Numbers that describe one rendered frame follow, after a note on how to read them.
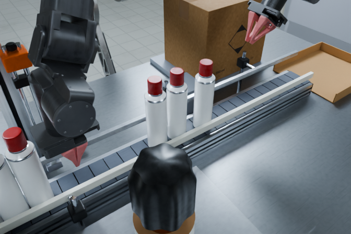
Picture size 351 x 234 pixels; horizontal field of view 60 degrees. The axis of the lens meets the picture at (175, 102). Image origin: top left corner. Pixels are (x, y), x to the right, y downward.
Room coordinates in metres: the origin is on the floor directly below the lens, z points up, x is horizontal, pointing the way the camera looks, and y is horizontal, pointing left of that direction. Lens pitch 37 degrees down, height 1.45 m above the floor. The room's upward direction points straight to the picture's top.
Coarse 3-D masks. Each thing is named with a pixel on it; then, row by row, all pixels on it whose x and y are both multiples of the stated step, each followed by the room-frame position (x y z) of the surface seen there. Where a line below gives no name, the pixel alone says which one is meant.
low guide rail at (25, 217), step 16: (304, 80) 0.84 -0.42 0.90; (272, 96) 0.75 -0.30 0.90; (240, 112) 0.67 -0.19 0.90; (208, 128) 0.61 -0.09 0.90; (176, 144) 0.54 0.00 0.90; (128, 160) 0.48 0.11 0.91; (112, 176) 0.44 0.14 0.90; (64, 192) 0.39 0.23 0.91; (80, 192) 0.40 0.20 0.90; (32, 208) 0.35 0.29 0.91; (48, 208) 0.36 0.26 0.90; (0, 224) 0.32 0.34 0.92; (16, 224) 0.33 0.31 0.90
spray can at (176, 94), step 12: (180, 72) 0.60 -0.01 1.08; (168, 84) 0.60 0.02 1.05; (180, 84) 0.59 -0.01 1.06; (168, 96) 0.59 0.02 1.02; (180, 96) 0.58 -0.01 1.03; (168, 108) 0.59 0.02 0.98; (180, 108) 0.58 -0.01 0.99; (168, 120) 0.59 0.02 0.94; (180, 120) 0.58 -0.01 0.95; (168, 132) 0.59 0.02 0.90; (180, 132) 0.58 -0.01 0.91
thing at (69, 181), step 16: (272, 80) 0.87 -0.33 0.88; (288, 80) 0.87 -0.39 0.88; (240, 96) 0.78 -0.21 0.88; (256, 96) 0.78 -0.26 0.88; (224, 112) 0.70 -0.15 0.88; (192, 128) 0.63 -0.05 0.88; (144, 144) 0.57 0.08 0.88; (112, 160) 0.51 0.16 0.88; (64, 176) 0.46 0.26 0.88; (80, 176) 0.46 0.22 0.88; (96, 176) 0.46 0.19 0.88; (32, 224) 0.34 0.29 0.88
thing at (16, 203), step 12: (0, 156) 0.37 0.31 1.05; (0, 168) 0.35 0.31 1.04; (0, 180) 0.34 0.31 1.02; (12, 180) 0.36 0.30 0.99; (0, 192) 0.34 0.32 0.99; (12, 192) 0.35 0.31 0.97; (0, 204) 0.34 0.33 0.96; (12, 204) 0.34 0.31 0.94; (24, 204) 0.36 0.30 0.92; (12, 216) 0.34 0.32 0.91
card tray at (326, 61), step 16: (320, 48) 1.19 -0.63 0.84; (336, 48) 1.13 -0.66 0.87; (288, 64) 1.06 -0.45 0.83; (304, 64) 1.06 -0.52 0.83; (320, 64) 1.06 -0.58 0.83; (336, 64) 1.06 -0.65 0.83; (320, 80) 0.94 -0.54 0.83; (336, 80) 0.94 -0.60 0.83; (320, 96) 0.85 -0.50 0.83; (336, 96) 0.81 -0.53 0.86
